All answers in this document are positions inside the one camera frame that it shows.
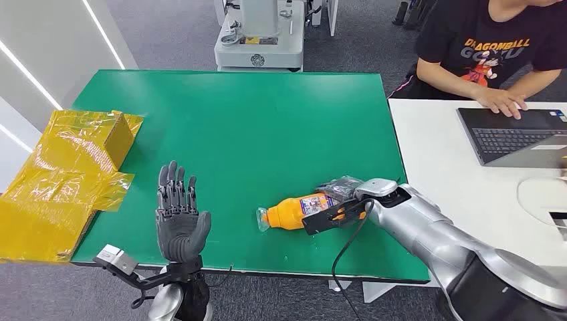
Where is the white machine base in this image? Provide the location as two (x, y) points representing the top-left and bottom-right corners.
(213, 0), (324, 73)

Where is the white round object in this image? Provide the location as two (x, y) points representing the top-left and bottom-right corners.
(517, 176), (567, 227)

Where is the yellow taped cardboard box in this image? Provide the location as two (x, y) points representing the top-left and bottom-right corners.
(0, 109), (145, 265)

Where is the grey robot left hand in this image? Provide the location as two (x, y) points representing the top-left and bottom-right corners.
(156, 160), (213, 265)

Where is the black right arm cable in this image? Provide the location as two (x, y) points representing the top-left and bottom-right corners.
(330, 199), (376, 321)

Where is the black laptop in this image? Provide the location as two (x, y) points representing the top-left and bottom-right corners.
(456, 107), (567, 170)

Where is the orange juice bottle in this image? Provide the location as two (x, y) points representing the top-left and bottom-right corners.
(255, 192), (341, 233)

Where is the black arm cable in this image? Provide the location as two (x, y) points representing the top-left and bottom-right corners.
(130, 290), (156, 310)
(330, 199), (376, 321)

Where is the person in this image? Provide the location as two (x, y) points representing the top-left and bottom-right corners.
(388, 0), (567, 120)

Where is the person's hand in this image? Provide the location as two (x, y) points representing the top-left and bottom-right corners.
(473, 87), (530, 120)

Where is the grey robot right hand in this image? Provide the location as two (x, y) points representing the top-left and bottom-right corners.
(315, 175), (366, 204)

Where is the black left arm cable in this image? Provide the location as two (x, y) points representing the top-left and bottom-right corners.
(130, 290), (156, 310)

